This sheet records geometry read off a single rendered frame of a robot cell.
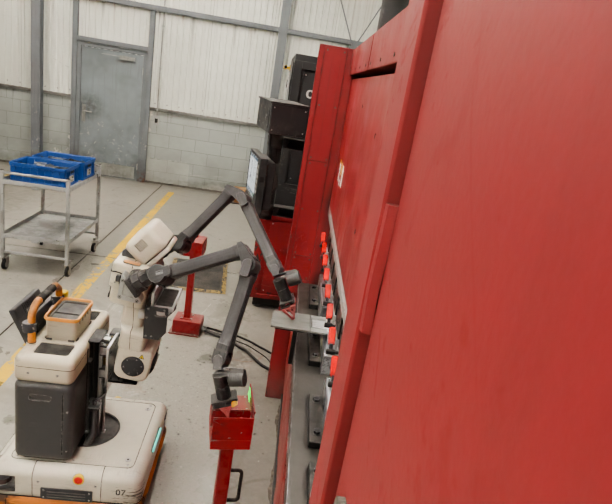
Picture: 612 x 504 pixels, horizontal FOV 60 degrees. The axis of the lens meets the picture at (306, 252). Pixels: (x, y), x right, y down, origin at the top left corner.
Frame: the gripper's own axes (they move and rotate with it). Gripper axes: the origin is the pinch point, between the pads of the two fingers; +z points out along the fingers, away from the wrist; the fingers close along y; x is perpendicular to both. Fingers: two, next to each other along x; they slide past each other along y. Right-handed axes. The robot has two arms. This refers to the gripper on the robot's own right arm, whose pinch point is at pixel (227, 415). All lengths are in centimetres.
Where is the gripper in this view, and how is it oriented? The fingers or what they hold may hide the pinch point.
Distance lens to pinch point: 220.7
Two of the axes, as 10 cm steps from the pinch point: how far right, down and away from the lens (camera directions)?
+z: 1.1, 9.3, 3.5
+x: -1.9, -3.2, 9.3
